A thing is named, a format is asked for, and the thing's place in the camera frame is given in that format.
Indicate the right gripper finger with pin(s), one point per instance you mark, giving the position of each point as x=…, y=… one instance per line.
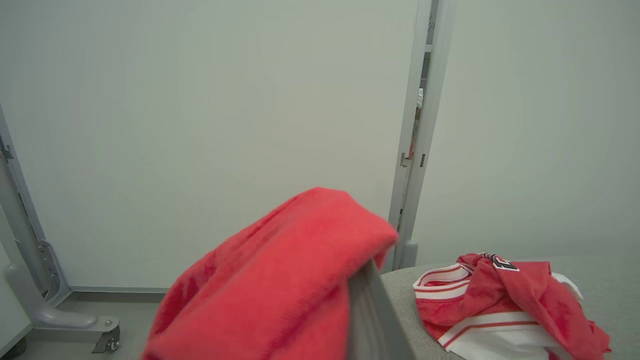
x=372, y=320

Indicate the plain red fleece garment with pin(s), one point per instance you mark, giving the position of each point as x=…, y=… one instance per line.
x=270, y=285

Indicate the red and white striped jersey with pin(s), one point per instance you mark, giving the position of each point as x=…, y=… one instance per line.
x=505, y=305

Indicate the black caster wheel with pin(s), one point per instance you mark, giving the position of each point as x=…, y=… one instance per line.
x=113, y=344

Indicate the grey partition foot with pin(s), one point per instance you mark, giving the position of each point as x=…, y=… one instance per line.
x=60, y=317

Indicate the grey double partition post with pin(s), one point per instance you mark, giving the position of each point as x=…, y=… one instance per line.
x=420, y=150

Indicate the grey partition bottom rail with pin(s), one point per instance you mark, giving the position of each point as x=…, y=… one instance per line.
x=120, y=289

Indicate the grey partition corner post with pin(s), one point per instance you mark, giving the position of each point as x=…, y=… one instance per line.
x=25, y=215

